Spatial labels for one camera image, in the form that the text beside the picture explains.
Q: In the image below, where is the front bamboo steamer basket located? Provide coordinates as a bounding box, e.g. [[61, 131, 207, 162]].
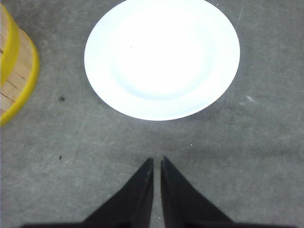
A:
[[0, 4, 40, 126]]

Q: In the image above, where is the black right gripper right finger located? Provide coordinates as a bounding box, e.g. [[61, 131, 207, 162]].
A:
[[161, 157, 234, 228]]

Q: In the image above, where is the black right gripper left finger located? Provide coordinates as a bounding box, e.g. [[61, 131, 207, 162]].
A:
[[84, 158, 154, 228]]

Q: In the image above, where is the white plate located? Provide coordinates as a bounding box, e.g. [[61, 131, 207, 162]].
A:
[[84, 0, 240, 121]]

